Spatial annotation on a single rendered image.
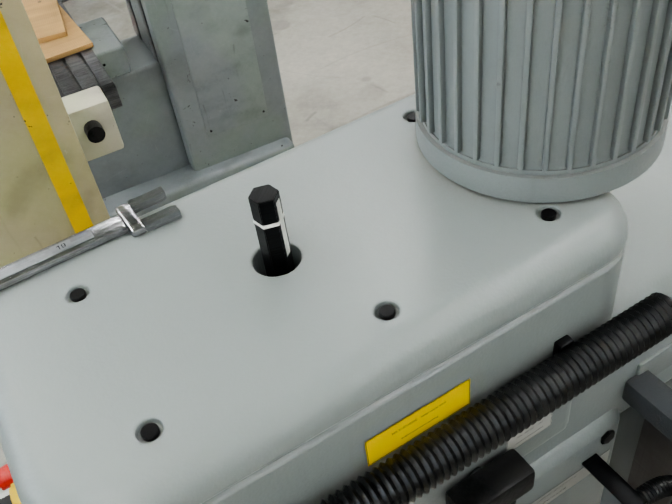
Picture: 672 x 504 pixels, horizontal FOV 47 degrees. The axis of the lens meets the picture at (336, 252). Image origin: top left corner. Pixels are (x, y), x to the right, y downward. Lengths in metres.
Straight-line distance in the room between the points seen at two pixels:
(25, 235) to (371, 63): 2.61
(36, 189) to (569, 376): 2.08
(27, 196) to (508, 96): 2.08
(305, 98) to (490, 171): 3.81
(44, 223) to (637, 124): 2.18
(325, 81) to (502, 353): 3.99
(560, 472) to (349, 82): 3.78
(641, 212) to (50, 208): 2.02
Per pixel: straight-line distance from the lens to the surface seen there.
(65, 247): 0.63
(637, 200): 0.82
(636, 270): 0.75
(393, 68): 4.56
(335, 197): 0.62
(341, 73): 4.56
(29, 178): 2.49
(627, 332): 0.63
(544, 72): 0.54
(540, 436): 0.74
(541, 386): 0.59
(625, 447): 1.07
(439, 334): 0.52
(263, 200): 0.53
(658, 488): 0.89
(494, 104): 0.56
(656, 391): 0.82
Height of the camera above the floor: 2.27
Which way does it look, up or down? 43 degrees down
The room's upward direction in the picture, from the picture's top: 9 degrees counter-clockwise
